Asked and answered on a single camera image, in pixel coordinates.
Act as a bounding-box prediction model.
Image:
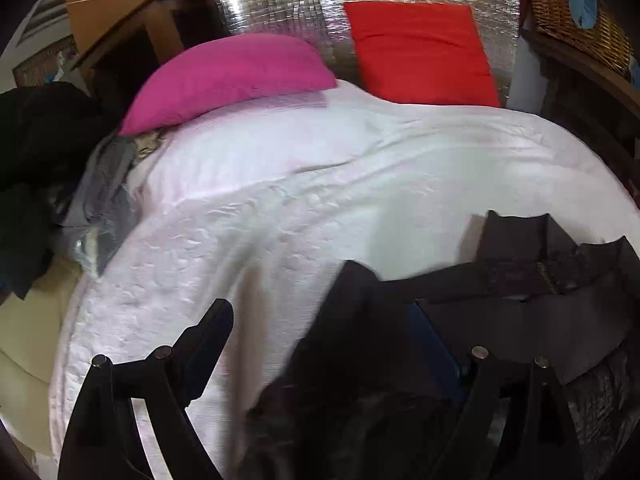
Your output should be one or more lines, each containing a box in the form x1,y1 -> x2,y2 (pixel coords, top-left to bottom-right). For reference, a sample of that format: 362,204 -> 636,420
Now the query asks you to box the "white textured bed blanket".
49,81 -> 639,472

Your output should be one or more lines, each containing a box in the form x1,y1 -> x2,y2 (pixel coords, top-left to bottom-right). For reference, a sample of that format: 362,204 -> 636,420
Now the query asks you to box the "wicker basket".
530,0 -> 632,75

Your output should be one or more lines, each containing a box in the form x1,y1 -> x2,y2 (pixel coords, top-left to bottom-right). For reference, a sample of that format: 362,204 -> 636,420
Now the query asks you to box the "pile of black coats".
1,82 -> 115,299

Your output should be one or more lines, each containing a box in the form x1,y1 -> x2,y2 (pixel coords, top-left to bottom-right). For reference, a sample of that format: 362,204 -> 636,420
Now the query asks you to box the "cream leather sofa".
0,256 -> 82,455

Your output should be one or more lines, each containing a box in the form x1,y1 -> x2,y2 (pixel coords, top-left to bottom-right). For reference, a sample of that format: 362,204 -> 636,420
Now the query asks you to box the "light blue cloth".
568,0 -> 598,29

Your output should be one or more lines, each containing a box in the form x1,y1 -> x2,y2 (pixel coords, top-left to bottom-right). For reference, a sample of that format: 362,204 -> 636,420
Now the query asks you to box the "pink pillow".
119,32 -> 337,136

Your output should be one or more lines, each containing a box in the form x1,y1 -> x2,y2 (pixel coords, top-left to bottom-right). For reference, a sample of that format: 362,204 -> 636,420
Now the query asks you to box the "brown wooden cabinet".
66,0 -> 226,107

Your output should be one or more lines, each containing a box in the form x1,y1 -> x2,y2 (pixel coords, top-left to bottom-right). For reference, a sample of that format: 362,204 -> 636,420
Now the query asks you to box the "red pillow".
344,1 -> 500,107

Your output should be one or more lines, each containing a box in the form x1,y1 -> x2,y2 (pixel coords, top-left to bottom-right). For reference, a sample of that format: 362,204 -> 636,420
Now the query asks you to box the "wooden side table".
522,29 -> 639,200

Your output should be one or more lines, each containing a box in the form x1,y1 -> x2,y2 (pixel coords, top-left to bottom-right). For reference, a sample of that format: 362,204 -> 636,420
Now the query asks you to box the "black quilted puffer jacket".
238,212 -> 639,479

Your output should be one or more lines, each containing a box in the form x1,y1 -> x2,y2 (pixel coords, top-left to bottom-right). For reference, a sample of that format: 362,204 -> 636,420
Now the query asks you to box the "grey garment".
53,134 -> 141,278

